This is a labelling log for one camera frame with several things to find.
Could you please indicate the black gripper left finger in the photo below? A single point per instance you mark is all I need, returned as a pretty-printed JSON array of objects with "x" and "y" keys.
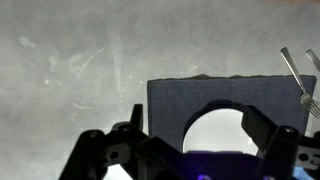
[{"x": 96, "y": 150}]

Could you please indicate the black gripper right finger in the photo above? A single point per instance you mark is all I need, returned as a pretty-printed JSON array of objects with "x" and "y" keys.
[{"x": 276, "y": 143}]

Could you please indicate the blue cloth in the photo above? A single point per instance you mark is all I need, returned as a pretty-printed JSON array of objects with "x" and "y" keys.
[{"x": 301, "y": 174}]

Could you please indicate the white round plate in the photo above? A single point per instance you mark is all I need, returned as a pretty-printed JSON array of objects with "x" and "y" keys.
[{"x": 216, "y": 133}]

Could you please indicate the silver fork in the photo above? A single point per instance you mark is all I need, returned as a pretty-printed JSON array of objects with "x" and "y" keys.
[{"x": 293, "y": 68}]

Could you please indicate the dark blue placemat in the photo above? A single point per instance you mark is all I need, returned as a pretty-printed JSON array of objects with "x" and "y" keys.
[{"x": 173, "y": 100}]

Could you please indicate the silver spoon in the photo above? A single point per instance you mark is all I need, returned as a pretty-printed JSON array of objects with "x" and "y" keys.
[{"x": 313, "y": 57}]

